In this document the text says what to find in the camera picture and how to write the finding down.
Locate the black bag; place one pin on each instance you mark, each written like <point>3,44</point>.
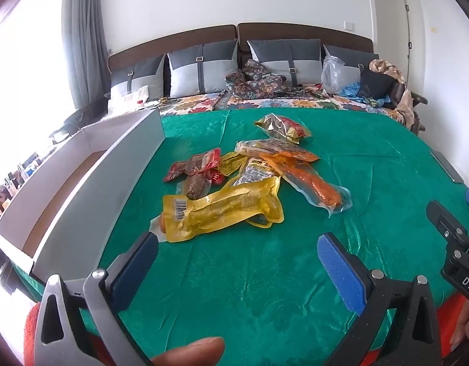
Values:
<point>375,84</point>

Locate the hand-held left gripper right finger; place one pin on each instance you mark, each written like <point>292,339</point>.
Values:
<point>341,274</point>

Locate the green blanket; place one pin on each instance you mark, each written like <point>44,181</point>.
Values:
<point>257,274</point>

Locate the black office chair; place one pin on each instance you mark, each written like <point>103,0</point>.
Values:
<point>80,118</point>

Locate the bright window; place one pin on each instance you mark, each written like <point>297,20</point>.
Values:
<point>32,84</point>

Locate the dark red snack packet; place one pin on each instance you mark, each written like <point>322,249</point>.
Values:
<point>192,164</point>

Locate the white cardboard box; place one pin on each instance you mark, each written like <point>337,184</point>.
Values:
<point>66,213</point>

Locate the dark patterned folded quilt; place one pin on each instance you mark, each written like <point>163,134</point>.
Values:
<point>257,82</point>

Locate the dark brown chair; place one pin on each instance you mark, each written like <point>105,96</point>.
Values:
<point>419,101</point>

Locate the white wall switch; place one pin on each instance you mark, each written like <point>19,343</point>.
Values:
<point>349,26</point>

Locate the cluttered sill things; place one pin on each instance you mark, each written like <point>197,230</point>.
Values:
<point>17,183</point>

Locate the clear plastic bag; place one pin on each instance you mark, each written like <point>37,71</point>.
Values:
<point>337,74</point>

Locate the beige printed cloth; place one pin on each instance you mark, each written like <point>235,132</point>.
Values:
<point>406,99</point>

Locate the clear orange sausage packet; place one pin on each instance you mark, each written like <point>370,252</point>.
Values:
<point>314,188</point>

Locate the floral bed sheet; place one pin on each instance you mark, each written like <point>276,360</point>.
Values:
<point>196,105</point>

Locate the grey curtain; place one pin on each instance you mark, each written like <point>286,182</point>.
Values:
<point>85,38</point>

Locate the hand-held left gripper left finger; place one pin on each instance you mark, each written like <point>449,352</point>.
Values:
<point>137,270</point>

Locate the red gold snack bag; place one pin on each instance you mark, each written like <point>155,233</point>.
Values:
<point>284,127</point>

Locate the brown headboard panel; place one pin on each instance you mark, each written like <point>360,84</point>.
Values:
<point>314,32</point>
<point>162,40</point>

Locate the white door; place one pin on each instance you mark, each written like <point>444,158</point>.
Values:
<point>419,45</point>

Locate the white cloth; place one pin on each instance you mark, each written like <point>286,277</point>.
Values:
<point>125,101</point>

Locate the small brown snack packet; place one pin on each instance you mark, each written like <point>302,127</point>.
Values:
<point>196,187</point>

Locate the small bright red packet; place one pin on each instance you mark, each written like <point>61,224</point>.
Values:
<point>215,177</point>

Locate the white label snack packet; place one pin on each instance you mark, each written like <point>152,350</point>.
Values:
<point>253,171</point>

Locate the large yellow snack packet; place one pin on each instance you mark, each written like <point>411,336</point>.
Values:
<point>219,209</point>

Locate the small yellow snack packet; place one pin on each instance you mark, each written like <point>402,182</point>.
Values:
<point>231,164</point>

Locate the long brown orange packet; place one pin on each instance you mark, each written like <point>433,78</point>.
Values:
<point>272,148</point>

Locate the blue cloth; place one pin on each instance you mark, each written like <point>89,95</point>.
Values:
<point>348,91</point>

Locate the person's left hand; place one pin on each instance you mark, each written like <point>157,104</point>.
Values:
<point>192,352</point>

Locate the person's right hand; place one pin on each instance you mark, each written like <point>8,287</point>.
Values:
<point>466,324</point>

